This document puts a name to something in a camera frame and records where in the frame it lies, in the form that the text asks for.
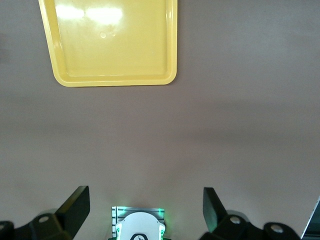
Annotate yellow plastic tray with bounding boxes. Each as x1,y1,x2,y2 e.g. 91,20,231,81
37,0,178,88

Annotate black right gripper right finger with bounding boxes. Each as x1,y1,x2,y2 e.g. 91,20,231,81
199,186,302,240

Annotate silver table edge rail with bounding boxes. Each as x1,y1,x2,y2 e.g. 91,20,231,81
301,194,320,240

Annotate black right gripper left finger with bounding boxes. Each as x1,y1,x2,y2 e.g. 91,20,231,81
0,185,91,240

